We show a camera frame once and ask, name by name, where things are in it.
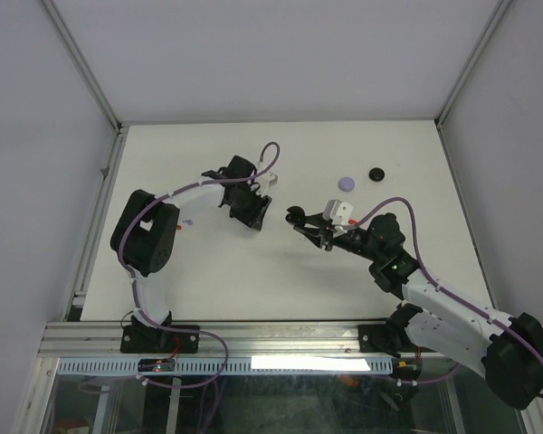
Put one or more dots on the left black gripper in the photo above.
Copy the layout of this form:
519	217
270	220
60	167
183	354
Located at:
253	218

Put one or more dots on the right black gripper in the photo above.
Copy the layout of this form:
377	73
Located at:
321	236

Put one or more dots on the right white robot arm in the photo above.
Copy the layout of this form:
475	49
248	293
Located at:
506	351

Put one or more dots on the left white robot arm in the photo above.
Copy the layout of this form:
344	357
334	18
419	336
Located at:
144	237

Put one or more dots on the lilac charging case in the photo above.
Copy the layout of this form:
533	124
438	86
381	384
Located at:
346	184

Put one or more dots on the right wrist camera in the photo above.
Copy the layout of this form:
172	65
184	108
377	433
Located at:
337	214

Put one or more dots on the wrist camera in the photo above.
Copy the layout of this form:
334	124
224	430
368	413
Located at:
264	180
337	214

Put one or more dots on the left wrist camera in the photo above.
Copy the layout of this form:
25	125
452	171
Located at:
264	180

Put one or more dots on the left metal frame post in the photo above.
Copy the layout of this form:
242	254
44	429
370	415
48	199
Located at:
80	64

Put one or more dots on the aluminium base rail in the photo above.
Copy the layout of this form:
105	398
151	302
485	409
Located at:
243	339

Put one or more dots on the white slotted cable duct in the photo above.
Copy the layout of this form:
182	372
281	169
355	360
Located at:
203	366

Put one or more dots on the metal corner frame post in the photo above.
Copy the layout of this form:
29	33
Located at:
492	25

